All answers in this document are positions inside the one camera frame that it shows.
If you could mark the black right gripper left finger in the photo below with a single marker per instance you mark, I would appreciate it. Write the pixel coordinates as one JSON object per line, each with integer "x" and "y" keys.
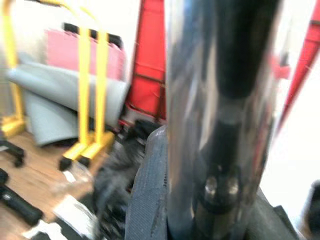
{"x": 150, "y": 200}

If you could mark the red table top black legs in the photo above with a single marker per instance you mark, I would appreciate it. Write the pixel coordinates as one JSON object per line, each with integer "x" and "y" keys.
{"x": 300, "y": 80}

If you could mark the black dumbbell bar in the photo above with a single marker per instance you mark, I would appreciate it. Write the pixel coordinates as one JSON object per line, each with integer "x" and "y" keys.
{"x": 12, "y": 150}
{"x": 20, "y": 207}

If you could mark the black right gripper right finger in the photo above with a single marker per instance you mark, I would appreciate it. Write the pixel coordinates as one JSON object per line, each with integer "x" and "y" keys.
{"x": 272, "y": 227}

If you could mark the black foam mat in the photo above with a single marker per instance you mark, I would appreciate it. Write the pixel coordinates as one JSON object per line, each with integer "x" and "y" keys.
{"x": 70, "y": 27}

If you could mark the clear plastic sheet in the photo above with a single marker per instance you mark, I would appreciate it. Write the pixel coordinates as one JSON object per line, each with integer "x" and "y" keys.
{"x": 77, "y": 172}

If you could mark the grey rolled mat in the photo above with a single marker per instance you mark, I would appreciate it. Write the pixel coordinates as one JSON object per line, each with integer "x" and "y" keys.
{"x": 55, "y": 100}

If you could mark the yellow metal tube frame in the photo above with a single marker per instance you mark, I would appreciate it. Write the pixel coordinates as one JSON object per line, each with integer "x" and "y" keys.
{"x": 100, "y": 87}

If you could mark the pink foam mat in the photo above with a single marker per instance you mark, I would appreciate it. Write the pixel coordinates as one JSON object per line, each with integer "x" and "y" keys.
{"x": 65, "y": 55}

